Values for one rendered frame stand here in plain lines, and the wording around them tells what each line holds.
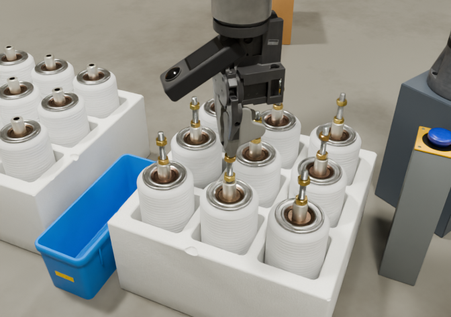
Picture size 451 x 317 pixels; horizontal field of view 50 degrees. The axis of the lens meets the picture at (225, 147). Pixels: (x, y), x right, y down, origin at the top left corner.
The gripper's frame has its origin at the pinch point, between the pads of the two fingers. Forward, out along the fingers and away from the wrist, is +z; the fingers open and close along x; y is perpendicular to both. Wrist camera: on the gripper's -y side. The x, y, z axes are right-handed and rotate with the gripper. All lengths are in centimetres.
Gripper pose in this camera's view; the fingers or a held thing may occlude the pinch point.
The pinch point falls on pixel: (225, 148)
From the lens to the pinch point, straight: 72.8
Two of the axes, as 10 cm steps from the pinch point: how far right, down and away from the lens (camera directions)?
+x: -2.9, -5.7, 7.7
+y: 9.6, -1.8, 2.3
